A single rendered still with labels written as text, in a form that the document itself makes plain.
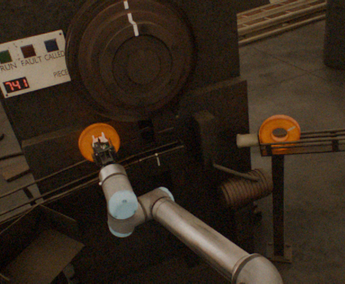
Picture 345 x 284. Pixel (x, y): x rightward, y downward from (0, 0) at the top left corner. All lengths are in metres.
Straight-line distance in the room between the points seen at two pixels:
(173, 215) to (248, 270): 0.35
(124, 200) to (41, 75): 0.56
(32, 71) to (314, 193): 1.69
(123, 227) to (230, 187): 0.52
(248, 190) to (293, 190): 0.82
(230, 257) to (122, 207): 0.38
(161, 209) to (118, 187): 0.17
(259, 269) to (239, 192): 0.69
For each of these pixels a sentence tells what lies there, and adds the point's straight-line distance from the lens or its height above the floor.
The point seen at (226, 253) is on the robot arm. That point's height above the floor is 0.76.
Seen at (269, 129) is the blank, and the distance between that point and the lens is 1.55.
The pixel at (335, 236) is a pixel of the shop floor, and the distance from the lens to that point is 2.14.
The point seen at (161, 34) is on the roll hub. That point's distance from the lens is 1.25.
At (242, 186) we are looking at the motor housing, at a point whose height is 0.52.
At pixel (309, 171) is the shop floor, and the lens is 2.54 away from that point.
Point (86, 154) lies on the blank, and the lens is 1.45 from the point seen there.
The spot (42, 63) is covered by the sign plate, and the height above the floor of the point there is 1.15.
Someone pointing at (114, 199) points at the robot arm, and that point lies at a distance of 1.18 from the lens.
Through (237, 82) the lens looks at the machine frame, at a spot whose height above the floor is 0.87.
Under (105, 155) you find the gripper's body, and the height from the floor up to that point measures 0.87.
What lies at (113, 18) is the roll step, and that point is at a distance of 1.25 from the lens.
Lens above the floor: 1.53
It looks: 31 degrees down
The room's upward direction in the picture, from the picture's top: 10 degrees counter-clockwise
